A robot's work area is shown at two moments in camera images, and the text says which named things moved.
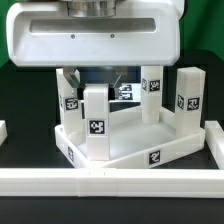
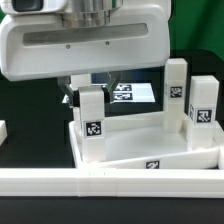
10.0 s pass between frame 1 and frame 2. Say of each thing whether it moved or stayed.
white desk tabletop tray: moved
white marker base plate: stayed
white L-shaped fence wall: stayed
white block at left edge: stayed
